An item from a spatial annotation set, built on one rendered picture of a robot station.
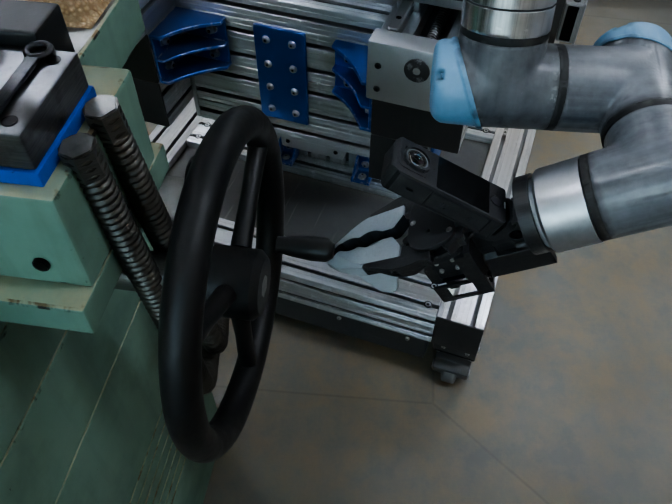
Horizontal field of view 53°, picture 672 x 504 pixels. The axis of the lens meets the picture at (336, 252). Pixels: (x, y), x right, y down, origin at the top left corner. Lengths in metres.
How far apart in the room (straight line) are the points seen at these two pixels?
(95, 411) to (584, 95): 0.58
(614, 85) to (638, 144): 0.07
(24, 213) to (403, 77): 0.57
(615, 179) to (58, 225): 0.41
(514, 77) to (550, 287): 1.09
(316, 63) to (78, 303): 0.69
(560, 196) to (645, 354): 1.06
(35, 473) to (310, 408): 0.79
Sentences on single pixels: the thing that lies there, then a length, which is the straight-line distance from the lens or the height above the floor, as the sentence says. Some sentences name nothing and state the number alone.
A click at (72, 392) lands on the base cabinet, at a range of 0.73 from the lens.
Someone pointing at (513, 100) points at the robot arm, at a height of 0.90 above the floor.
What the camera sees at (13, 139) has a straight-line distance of 0.44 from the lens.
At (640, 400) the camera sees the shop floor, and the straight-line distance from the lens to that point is 1.54.
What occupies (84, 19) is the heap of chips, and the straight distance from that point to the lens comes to 0.72.
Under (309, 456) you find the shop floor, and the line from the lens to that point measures 1.36.
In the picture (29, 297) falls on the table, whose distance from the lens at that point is 0.52.
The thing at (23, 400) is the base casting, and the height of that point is 0.73.
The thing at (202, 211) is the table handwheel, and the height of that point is 0.95.
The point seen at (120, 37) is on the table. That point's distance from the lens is 0.75.
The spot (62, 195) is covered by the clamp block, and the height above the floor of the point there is 0.95.
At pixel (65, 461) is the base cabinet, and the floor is 0.60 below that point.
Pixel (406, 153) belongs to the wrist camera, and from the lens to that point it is 0.56.
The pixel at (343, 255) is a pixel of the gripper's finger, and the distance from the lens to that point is 0.65.
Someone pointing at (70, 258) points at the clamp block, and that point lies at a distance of 0.49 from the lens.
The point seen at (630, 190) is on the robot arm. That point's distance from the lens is 0.56.
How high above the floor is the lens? 1.25
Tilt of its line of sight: 50 degrees down
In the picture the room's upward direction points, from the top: straight up
